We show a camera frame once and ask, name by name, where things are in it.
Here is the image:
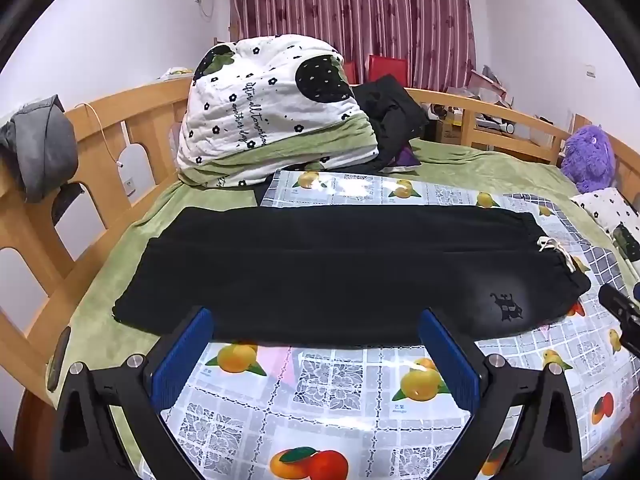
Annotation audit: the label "red patterned curtain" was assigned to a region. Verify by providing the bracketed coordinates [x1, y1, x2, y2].
[228, 0, 477, 92]

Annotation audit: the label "folded white floral quilt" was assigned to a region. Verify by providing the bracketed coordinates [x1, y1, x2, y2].
[176, 34, 379, 189]

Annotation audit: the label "wooden bed frame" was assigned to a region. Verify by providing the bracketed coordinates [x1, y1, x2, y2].
[0, 77, 640, 480]

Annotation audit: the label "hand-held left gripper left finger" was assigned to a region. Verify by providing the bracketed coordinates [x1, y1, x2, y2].
[54, 306, 216, 480]

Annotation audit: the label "fruit print plastic tablecloth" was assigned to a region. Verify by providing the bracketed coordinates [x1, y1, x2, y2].
[135, 169, 640, 480]

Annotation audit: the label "white floral pillow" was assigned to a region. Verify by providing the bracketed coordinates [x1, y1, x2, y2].
[570, 187, 640, 281]

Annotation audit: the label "cardboard box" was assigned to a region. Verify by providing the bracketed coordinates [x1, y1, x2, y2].
[434, 110, 473, 147]

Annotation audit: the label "red chair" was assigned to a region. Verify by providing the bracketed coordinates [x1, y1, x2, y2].
[344, 54, 410, 89]

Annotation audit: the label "purple plush toy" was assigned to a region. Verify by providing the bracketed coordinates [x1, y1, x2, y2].
[560, 125, 617, 195]

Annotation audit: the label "purple cloth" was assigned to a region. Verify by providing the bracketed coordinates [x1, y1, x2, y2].
[378, 146, 420, 174]

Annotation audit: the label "white charging cable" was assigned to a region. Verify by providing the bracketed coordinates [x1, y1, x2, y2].
[75, 102, 125, 168]

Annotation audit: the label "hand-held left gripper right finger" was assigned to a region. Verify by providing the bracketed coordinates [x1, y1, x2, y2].
[417, 307, 584, 480]

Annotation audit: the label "pile of black clothes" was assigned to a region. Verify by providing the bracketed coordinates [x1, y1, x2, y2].
[352, 75, 431, 171]

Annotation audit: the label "green bed blanket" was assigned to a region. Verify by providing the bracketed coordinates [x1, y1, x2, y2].
[45, 139, 640, 480]

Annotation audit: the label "black pants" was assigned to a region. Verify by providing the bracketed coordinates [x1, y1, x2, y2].
[112, 203, 592, 350]

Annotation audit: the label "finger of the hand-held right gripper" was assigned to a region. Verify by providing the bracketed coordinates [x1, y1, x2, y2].
[598, 283, 640, 357]

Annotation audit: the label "grey garment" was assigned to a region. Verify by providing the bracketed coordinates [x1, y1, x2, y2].
[0, 94, 80, 204]

